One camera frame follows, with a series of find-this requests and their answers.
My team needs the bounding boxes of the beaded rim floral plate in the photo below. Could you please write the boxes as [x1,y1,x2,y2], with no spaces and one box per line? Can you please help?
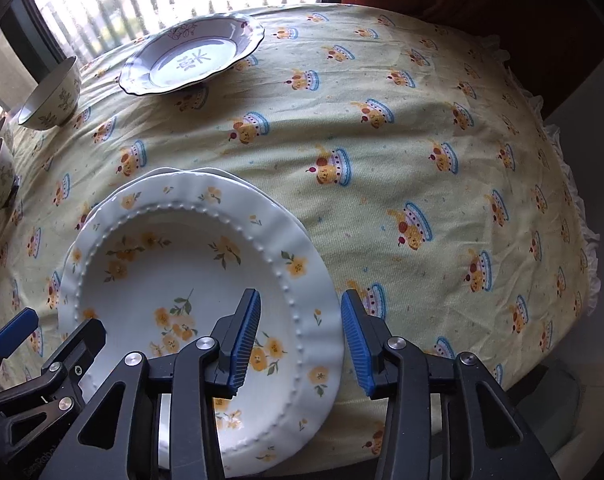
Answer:
[58,171,344,477]

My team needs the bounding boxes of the red pattern scalloped plate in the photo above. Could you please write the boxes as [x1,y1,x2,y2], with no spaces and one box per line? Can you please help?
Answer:
[119,13,265,96]

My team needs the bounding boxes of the large orange floral plate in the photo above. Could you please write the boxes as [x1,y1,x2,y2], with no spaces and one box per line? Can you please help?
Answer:
[84,166,311,240]

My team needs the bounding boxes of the yellow cake print tablecloth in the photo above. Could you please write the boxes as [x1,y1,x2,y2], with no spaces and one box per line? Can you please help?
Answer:
[0,6,597,474]

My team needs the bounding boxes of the dark window frame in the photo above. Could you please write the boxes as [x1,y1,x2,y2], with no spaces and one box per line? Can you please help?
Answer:
[0,0,66,118]

